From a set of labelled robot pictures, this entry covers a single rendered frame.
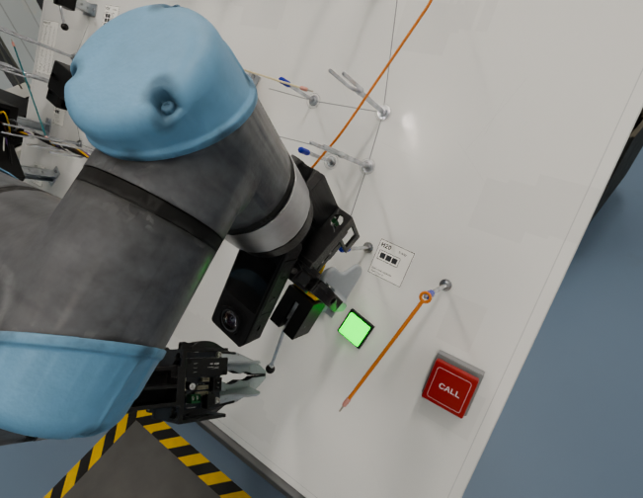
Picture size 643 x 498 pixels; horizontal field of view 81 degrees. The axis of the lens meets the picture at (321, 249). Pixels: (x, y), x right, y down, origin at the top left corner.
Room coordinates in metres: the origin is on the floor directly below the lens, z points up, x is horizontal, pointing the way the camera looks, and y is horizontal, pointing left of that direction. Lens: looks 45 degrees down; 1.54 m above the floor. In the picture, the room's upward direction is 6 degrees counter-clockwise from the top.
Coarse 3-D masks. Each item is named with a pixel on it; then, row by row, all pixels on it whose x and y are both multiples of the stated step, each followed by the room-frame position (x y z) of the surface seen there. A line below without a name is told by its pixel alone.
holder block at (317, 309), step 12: (288, 288) 0.30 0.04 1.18; (288, 300) 0.29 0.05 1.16; (300, 300) 0.28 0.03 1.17; (312, 300) 0.28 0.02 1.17; (276, 312) 0.29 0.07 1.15; (288, 312) 0.28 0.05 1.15; (300, 312) 0.27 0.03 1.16; (312, 312) 0.27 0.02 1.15; (276, 324) 0.27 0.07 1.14; (288, 324) 0.27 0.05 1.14; (300, 324) 0.26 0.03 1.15; (312, 324) 0.28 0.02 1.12; (288, 336) 0.26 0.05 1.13
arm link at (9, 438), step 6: (0, 432) 0.12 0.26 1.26; (6, 432) 0.12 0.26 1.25; (0, 438) 0.12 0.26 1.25; (6, 438) 0.12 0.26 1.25; (12, 438) 0.12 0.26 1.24; (18, 438) 0.12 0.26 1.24; (24, 438) 0.12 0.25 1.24; (30, 438) 0.13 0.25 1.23; (0, 444) 0.12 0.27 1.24; (6, 444) 0.12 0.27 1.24
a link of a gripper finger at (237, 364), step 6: (222, 354) 0.25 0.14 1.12; (228, 354) 0.25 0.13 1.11; (240, 354) 0.26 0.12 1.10; (228, 360) 0.24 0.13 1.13; (234, 360) 0.24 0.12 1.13; (240, 360) 0.24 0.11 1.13; (246, 360) 0.23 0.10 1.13; (252, 360) 0.26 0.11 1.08; (228, 366) 0.24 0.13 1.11; (234, 366) 0.24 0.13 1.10; (240, 366) 0.24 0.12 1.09; (246, 366) 0.25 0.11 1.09; (252, 366) 0.25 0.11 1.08; (258, 366) 0.25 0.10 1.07; (234, 372) 0.24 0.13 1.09; (240, 372) 0.24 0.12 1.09; (246, 372) 0.24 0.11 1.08; (252, 372) 0.24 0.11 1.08; (258, 372) 0.25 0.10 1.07; (264, 372) 0.25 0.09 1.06
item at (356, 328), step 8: (352, 312) 0.30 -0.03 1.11; (344, 320) 0.30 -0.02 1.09; (352, 320) 0.29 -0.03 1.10; (360, 320) 0.29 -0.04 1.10; (344, 328) 0.29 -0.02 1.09; (352, 328) 0.28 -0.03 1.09; (360, 328) 0.28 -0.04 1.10; (368, 328) 0.28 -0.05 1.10; (344, 336) 0.28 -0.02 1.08; (352, 336) 0.28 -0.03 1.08; (360, 336) 0.27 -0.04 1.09; (360, 344) 0.27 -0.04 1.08
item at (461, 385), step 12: (432, 372) 0.20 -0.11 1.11; (444, 372) 0.20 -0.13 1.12; (456, 372) 0.19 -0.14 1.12; (432, 384) 0.19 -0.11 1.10; (444, 384) 0.19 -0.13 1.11; (456, 384) 0.18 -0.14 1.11; (468, 384) 0.18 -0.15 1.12; (432, 396) 0.18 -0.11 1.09; (444, 396) 0.18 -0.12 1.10; (456, 396) 0.17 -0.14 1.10; (468, 396) 0.17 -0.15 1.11; (444, 408) 0.17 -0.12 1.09; (456, 408) 0.16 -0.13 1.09
